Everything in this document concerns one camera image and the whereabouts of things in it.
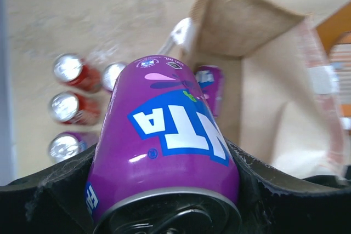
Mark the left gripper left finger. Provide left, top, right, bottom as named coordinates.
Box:
left=1, top=146, right=95, bottom=233

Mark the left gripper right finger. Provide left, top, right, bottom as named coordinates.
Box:
left=226, top=140, right=350, bottom=233

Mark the purple fanta can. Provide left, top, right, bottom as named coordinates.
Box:
left=48, top=131, right=99, bottom=163
left=195, top=65, right=224, bottom=117
left=85, top=55, right=242, bottom=233
left=101, top=62, right=127, bottom=93

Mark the red cola can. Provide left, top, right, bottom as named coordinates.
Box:
left=49, top=92, right=101, bottom=125
left=53, top=53, right=101, bottom=93

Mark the wooden shelf rack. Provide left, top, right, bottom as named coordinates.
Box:
left=316, top=3, right=350, bottom=131

